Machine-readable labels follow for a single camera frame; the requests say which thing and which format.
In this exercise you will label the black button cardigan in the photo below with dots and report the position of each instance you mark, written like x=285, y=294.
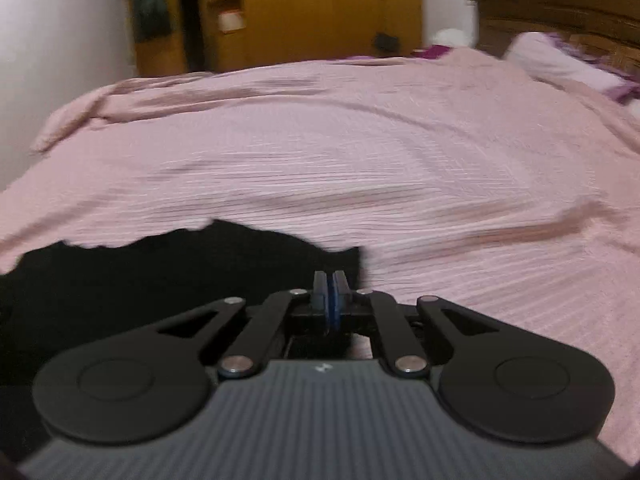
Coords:
x=150, y=270

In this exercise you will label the wooden wardrobe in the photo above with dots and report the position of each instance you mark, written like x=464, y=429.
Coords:
x=310, y=10

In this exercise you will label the small black bag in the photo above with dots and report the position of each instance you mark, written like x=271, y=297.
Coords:
x=387, y=44

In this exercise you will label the pink checked blanket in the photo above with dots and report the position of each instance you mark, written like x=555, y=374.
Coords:
x=350, y=160

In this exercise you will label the dark wooden headboard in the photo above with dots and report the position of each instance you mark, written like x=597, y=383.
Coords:
x=560, y=15

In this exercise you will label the dark hanging jacket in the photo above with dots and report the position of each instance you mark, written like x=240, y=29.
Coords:
x=149, y=5

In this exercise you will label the dark purple cloth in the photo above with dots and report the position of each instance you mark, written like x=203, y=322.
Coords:
x=432, y=51

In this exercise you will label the light pink pillow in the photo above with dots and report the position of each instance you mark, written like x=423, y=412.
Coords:
x=545, y=57

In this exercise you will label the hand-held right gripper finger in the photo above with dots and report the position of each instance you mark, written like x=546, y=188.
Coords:
x=338, y=306
x=327, y=306

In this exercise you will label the pink and white box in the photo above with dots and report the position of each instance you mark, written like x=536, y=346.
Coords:
x=231, y=22

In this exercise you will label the white bed sheet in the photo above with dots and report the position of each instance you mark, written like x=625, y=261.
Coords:
x=634, y=107

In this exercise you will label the purple ruffled cloth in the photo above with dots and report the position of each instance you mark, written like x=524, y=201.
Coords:
x=625, y=91

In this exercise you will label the white soft bundle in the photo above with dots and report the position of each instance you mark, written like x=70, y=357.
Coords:
x=451, y=37

